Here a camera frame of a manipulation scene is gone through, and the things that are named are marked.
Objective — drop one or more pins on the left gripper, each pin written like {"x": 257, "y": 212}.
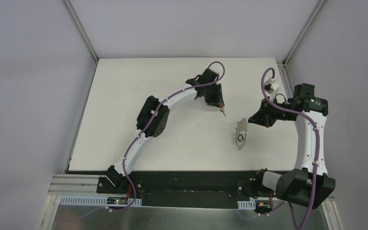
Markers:
{"x": 213, "y": 95}

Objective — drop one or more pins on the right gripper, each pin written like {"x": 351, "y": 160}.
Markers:
{"x": 268, "y": 113}

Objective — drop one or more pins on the key with red tag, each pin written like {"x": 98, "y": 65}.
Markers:
{"x": 222, "y": 109}

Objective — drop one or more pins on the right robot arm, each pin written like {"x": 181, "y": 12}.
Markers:
{"x": 308, "y": 183}

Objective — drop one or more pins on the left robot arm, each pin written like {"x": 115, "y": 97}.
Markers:
{"x": 153, "y": 116}

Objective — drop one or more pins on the right controller board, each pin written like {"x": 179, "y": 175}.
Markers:
{"x": 263, "y": 207}

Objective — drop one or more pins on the controller board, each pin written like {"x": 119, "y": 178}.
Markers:
{"x": 117, "y": 201}
{"x": 263, "y": 207}

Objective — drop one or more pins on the left controller board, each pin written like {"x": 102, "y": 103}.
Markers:
{"x": 117, "y": 201}

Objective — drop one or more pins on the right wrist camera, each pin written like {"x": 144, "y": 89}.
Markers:
{"x": 271, "y": 86}

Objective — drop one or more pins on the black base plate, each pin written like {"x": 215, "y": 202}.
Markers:
{"x": 196, "y": 189}

